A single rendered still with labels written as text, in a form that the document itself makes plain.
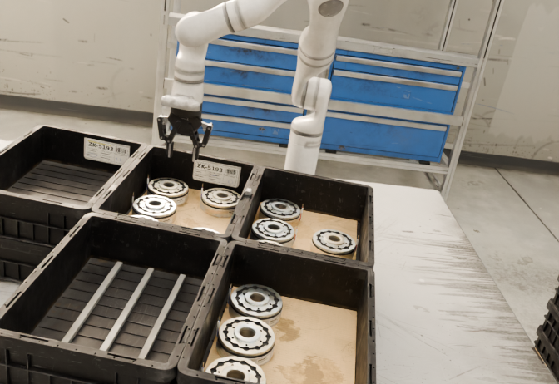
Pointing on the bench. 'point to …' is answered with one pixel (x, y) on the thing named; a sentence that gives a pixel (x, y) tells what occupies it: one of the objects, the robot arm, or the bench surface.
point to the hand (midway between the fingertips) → (182, 153)
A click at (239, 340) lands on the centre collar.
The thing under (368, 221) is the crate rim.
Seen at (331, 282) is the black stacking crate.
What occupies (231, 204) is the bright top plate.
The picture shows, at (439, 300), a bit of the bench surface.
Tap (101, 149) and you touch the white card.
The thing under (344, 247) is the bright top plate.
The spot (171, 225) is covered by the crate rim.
